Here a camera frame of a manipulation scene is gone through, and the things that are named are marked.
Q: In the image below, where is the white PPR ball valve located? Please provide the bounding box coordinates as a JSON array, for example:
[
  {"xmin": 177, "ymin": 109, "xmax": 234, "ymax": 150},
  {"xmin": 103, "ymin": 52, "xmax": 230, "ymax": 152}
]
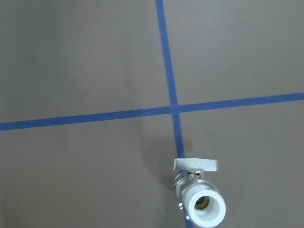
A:
[{"xmin": 173, "ymin": 158, "xmax": 226, "ymax": 228}]

